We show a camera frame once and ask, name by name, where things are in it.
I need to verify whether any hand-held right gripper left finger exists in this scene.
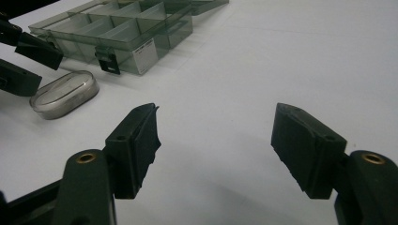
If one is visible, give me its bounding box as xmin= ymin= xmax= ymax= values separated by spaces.
xmin=104 ymin=102 xmax=162 ymax=200

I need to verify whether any smoky clear plastic organizer box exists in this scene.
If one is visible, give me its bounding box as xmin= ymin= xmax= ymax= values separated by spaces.
xmin=28 ymin=0 xmax=230 ymax=76

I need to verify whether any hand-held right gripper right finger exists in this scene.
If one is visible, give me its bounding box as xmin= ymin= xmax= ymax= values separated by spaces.
xmin=270 ymin=102 xmax=348 ymax=201

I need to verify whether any small oval clear case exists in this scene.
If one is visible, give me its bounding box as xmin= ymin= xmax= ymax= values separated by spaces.
xmin=29 ymin=69 xmax=100 ymax=121

